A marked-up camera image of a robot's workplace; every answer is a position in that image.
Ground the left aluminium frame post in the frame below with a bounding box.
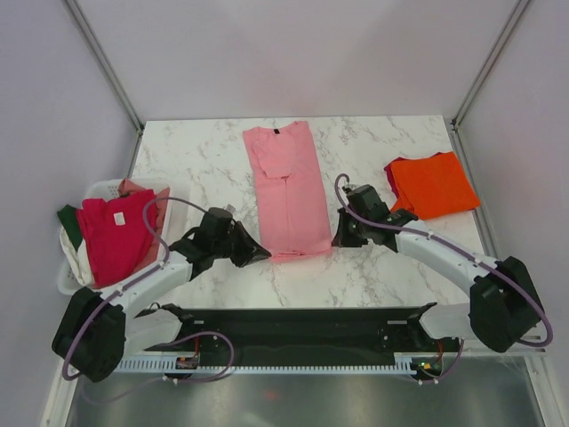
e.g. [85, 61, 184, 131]
[61, 0, 146, 134]

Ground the dark red folded t shirt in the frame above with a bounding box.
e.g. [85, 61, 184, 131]
[384, 157, 401, 197]

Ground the dark green t shirt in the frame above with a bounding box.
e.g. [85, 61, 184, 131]
[57, 205, 84, 251]

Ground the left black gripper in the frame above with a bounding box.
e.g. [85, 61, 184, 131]
[212, 222, 270, 269]

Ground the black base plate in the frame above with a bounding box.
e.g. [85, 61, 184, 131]
[143, 303, 459, 366]

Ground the orange folded t shirt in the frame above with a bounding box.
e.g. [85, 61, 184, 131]
[392, 152, 480, 220]

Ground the right aluminium frame post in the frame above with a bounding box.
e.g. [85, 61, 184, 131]
[448, 0, 533, 130]

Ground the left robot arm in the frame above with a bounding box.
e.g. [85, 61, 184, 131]
[52, 207, 271, 383]

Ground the white t shirt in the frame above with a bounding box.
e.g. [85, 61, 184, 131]
[60, 227, 94, 287]

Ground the magenta t shirt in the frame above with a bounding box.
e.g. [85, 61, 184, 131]
[77, 189, 155, 289]

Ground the pink t shirt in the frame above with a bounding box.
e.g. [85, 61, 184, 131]
[243, 121, 333, 262]

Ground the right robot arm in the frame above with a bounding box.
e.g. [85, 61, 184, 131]
[333, 183, 553, 353]

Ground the aluminium frame post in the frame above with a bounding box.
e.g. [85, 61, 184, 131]
[61, 0, 146, 134]
[448, 0, 533, 130]

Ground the white cable duct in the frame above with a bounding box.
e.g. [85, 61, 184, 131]
[115, 352, 417, 375]

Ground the white laundry basket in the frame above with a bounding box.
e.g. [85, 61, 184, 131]
[58, 177, 193, 295]

